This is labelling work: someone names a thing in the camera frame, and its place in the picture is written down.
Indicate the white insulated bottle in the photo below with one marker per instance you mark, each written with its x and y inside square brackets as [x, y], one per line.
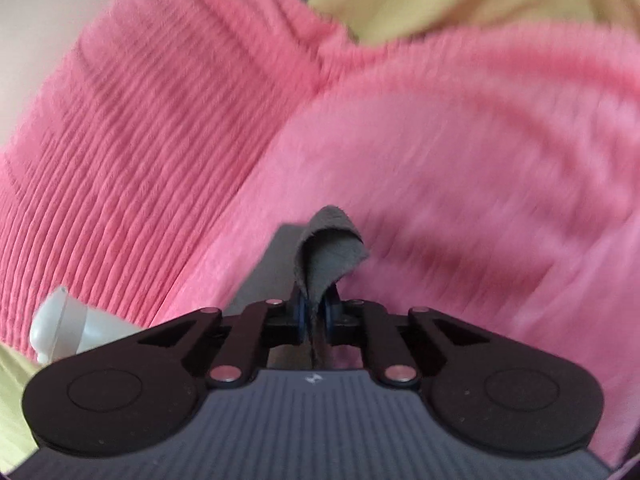
[63, 326]

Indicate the grey cleaning cloth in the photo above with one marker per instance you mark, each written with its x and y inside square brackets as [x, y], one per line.
[303, 265]

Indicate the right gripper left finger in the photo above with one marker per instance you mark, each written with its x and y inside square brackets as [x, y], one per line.
[260, 327]

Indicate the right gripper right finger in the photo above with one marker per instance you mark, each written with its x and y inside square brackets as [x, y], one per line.
[368, 326]

